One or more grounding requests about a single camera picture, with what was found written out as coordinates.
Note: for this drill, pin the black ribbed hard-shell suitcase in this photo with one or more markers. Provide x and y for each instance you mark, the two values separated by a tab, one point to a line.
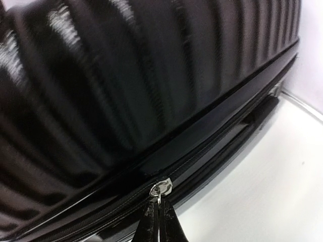
100	100

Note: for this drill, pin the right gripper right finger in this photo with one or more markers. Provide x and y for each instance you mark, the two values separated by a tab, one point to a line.
170	228

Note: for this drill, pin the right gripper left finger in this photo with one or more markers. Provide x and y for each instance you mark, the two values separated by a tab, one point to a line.
148	227

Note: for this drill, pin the silver zipper pull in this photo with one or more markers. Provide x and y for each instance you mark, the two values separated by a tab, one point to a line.
160	189

